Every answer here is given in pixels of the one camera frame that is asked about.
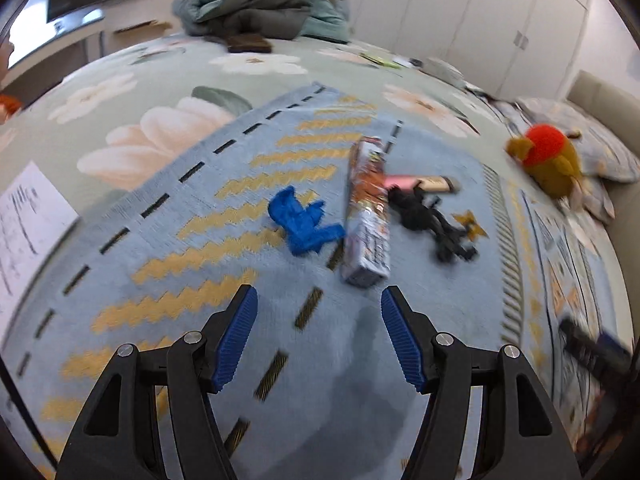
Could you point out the white printed paper sheet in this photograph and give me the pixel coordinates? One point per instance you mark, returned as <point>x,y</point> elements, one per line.
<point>35,217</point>

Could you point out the patterned pillow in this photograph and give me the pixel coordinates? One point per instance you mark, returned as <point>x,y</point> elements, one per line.
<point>589,194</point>
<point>602,154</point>

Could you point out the upper patterned pillow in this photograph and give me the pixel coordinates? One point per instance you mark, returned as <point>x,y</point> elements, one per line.
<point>602,154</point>

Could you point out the brown plush toy red hat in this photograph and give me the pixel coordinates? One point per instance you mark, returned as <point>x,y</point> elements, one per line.
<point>548,156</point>

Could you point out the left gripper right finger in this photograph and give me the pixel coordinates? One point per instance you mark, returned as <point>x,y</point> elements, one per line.
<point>521,435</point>

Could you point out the long patterned snack box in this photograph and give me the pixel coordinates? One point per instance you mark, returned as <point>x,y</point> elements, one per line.
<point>366,259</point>

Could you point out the blue patterned blanket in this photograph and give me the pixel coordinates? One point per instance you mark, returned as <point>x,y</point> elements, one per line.
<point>318,393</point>

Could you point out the pink tan tube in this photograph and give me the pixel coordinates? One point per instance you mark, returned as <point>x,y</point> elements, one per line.
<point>429,184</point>

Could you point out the dark brown cloth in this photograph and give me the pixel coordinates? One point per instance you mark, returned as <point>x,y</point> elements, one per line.
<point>247,43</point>

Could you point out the blue rubber glove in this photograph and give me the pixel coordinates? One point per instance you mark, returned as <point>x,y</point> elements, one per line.
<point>302,224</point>

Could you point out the beige padded headboard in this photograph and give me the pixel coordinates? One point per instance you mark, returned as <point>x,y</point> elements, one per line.
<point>614,108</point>

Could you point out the lower patterned pillow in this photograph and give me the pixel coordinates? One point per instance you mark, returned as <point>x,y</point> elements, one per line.
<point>589,194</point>

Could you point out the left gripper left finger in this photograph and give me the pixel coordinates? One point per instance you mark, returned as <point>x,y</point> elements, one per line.
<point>116,434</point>

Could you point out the small items by pillows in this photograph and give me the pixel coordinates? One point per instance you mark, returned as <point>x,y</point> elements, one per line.
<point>422,87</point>

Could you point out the grey green crumpled duvet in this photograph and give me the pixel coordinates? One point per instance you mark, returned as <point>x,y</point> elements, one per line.
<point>326,20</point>

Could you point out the black action figure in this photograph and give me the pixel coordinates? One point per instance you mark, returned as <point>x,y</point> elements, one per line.
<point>450,241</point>

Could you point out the white wardrobe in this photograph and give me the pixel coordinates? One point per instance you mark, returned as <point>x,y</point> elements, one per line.
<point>508,48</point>

